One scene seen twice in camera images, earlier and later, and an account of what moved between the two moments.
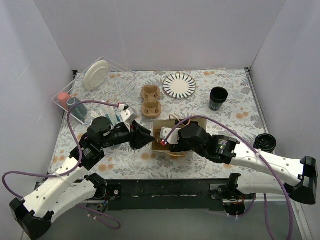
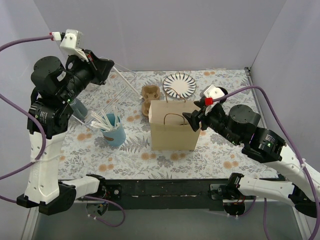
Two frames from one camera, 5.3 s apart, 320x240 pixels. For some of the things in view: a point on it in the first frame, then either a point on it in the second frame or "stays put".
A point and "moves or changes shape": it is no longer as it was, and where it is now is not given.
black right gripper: [180, 141] to [203, 117]
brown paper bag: [157, 125] moves or changes shape
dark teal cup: [79, 109] stays put
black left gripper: [135, 135] to [100, 71]
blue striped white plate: [179, 85] stays put
